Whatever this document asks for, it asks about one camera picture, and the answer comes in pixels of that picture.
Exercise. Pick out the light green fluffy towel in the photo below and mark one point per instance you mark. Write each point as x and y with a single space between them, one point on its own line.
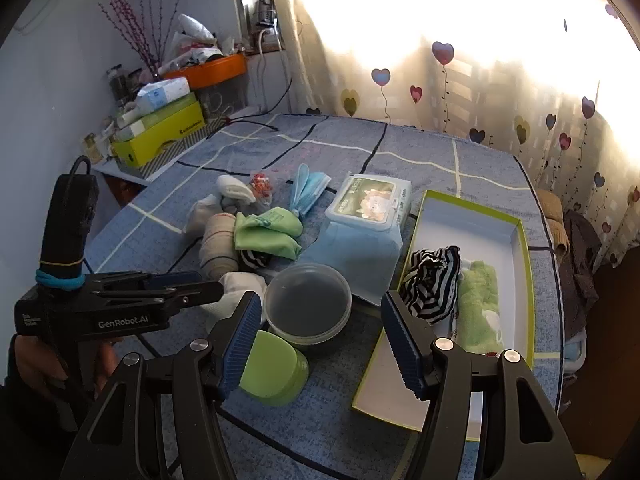
480 305

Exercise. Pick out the blue checked bedsheet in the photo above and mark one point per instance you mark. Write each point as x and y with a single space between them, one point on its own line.
350 160

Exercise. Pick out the clear storage box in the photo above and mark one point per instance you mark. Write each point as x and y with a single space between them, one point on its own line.
225 97

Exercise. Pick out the tan knitted cloth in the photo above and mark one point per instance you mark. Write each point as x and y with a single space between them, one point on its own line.
552 210

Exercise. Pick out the blue wet wipes pack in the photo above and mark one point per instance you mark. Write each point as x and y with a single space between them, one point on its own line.
367 205

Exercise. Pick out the orange plastic basin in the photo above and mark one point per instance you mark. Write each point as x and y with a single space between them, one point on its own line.
215 72

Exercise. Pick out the white plastic bag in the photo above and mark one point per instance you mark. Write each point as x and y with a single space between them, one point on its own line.
192 30

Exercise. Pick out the dark checked clothes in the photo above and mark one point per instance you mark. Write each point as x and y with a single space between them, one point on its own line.
577 260

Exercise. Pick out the black white striped sock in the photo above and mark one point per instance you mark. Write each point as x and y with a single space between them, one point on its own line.
430 285

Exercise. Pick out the lime green cardboard box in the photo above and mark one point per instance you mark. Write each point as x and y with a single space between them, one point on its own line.
480 232

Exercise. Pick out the red candy bag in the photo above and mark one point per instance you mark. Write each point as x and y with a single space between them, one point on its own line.
261 185

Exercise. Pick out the pale blue plastic basket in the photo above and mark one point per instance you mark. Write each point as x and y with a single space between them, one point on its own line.
574 355

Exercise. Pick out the cream ribbed sock roll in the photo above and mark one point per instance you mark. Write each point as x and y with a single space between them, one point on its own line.
220 247

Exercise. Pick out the clear plastic container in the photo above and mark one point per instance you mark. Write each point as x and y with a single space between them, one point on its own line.
307 305

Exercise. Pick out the person's left hand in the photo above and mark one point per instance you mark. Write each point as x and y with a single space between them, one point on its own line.
35 365

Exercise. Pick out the dark glass jar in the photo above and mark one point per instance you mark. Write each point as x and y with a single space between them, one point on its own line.
118 85

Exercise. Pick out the dark small appliance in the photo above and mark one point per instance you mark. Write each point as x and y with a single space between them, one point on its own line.
267 12

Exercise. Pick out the pale green flat box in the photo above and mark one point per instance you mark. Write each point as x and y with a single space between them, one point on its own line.
160 117

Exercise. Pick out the heart print curtain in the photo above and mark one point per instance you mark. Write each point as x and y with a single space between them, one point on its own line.
450 110

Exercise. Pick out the pink flower branches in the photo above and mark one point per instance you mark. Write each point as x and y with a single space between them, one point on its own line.
137 35

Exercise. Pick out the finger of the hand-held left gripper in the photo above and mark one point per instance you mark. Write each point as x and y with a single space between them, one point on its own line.
200 292
172 280

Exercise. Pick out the blue face mask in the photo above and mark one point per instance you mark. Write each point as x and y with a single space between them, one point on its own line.
305 192

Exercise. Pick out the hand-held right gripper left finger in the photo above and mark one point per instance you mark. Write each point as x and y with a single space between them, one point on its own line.
242 345

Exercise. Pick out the black white striped box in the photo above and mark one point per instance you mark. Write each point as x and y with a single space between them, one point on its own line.
172 156

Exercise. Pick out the brown wooden cabinet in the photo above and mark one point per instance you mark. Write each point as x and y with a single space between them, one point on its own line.
615 360

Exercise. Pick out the small striped sock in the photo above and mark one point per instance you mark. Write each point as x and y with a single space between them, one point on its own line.
255 258

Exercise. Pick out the yellow green cardboard box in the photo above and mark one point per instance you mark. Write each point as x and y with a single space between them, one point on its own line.
150 147

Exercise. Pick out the white blue tissue pack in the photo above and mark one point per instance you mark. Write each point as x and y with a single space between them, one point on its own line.
162 92

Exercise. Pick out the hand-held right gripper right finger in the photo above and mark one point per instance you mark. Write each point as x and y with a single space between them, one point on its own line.
400 345

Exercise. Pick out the green printed sock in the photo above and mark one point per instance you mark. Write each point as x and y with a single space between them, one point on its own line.
267 232

